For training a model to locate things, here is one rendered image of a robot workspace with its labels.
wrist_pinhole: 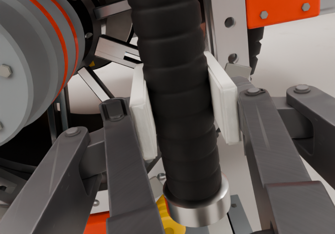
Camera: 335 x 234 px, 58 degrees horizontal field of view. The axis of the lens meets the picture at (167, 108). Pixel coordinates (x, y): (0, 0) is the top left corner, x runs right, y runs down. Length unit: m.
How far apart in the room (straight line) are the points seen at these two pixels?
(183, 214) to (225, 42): 0.24
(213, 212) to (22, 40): 0.19
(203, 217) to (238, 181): 1.24
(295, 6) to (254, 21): 0.05
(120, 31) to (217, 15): 0.49
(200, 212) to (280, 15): 0.27
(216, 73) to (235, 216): 1.02
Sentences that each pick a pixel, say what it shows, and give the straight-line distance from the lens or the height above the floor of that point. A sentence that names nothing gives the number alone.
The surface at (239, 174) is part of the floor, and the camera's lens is 1.47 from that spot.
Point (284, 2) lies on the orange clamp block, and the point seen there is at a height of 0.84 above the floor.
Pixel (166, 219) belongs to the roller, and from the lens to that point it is 0.52.
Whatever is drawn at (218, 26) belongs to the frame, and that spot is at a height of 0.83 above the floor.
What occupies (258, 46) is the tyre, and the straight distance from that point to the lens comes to 0.49.
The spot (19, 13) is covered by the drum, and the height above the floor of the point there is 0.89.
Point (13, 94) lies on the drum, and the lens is 0.26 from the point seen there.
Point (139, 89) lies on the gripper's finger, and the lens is 0.15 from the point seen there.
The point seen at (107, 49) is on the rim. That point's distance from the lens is 0.49.
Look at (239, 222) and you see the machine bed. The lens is 1.14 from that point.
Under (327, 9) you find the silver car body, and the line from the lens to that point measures 0.83.
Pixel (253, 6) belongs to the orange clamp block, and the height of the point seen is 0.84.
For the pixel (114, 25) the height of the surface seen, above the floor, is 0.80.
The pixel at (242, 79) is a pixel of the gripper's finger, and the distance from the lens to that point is 0.17.
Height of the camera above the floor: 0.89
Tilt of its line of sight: 24 degrees down
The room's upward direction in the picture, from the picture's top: 11 degrees counter-clockwise
